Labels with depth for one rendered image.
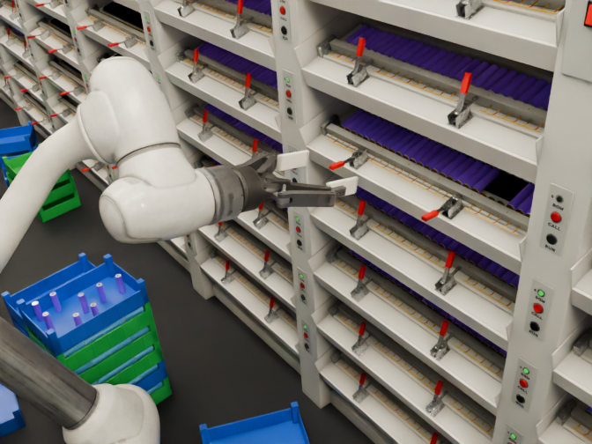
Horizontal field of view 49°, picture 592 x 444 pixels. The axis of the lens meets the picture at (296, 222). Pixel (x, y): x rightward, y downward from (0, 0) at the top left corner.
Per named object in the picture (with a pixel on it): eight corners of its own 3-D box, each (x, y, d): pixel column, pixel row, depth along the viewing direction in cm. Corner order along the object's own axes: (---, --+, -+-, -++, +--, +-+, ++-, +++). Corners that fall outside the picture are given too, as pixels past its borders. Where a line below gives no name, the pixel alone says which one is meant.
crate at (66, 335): (56, 357, 176) (48, 335, 172) (23, 322, 189) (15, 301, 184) (150, 301, 193) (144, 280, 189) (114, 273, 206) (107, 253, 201)
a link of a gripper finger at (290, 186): (265, 174, 109) (264, 177, 108) (332, 182, 109) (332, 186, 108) (263, 196, 111) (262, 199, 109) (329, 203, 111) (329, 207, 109)
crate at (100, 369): (71, 396, 185) (64, 377, 181) (39, 361, 198) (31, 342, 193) (159, 341, 202) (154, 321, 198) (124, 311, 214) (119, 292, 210)
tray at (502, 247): (523, 277, 117) (520, 243, 110) (310, 159, 158) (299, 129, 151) (591, 209, 122) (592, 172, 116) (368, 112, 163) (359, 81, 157)
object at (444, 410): (490, 474, 149) (483, 447, 139) (320, 333, 190) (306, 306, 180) (545, 411, 154) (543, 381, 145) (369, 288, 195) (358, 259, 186)
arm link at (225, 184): (214, 235, 102) (246, 227, 105) (218, 181, 98) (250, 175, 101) (185, 211, 108) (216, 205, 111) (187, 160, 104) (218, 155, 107)
